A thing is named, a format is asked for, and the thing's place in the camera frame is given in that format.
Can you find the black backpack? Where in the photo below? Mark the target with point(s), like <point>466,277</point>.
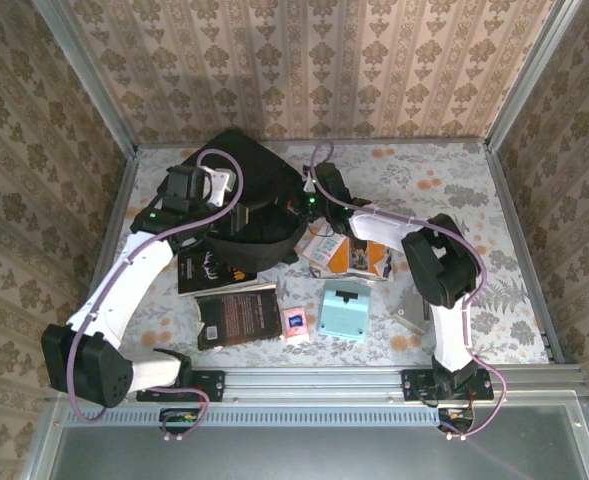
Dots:
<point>264,190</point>

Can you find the black book gold antler print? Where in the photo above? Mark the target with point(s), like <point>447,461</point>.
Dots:
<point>209,272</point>

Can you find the orange paperback book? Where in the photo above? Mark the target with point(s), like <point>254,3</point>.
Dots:
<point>369,257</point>

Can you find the dark brown barcode book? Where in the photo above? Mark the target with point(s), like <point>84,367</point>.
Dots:
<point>239,315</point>

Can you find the pink tissue packet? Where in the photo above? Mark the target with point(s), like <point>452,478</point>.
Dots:
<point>295,324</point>

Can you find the light blue calculator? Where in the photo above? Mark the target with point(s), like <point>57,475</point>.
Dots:
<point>341,320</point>

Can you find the metal triangular set square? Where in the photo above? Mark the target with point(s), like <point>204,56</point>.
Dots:
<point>409,315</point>

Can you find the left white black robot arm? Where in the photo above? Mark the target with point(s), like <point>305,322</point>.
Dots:
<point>134,280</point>

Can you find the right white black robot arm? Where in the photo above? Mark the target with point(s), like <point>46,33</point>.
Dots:
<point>449,340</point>

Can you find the small black controller board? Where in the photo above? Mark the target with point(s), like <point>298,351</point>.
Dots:
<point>456,417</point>
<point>179,419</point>

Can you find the grey metal sheet panel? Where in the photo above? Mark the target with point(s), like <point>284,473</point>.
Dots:
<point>299,455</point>

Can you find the left aluminium side rail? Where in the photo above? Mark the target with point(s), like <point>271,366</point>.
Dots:
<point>106,250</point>

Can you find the aluminium side rail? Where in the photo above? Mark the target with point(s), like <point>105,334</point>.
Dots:
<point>106,250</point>
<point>524,250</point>

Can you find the thin aluminium wall rail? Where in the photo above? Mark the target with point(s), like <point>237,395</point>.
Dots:
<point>424,142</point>

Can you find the left aluminium corner post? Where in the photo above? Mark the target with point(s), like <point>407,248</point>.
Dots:
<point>86,75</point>

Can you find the aluminium corner post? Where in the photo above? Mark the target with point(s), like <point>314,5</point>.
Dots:
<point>531,75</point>
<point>86,75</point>

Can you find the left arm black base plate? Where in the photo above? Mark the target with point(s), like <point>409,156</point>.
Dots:
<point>214,385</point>

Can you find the aluminium frame rail with bases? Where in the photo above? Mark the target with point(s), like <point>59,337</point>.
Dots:
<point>314,382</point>

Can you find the right aluminium side rail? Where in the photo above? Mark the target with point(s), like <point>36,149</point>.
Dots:
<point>524,250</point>

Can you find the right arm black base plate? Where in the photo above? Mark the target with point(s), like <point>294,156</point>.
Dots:
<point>414,385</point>

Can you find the right aluminium corner post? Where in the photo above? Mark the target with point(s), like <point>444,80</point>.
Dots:
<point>531,75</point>

